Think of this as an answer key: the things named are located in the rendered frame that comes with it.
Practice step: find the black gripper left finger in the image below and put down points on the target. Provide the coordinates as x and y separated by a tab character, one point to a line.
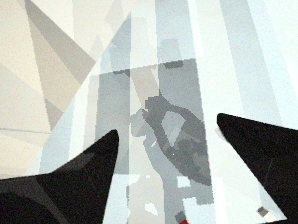
75	193

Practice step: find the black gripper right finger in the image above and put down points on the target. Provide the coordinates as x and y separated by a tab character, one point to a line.
270	153

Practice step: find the red block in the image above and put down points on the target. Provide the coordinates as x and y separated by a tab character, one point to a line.
183	222

